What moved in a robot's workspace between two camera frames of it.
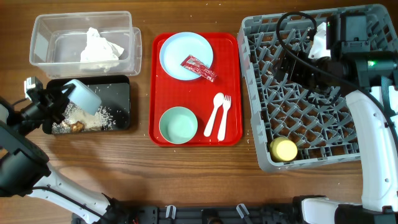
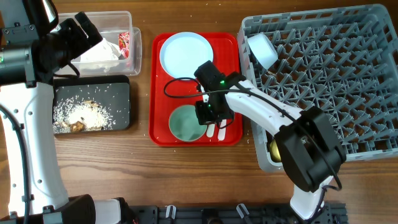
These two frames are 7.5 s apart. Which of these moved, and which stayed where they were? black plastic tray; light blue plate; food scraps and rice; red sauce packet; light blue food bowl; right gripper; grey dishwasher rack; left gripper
Moved: red sauce packet; light blue food bowl; right gripper; left gripper
Stayed: black plastic tray; food scraps and rice; grey dishwasher rack; light blue plate
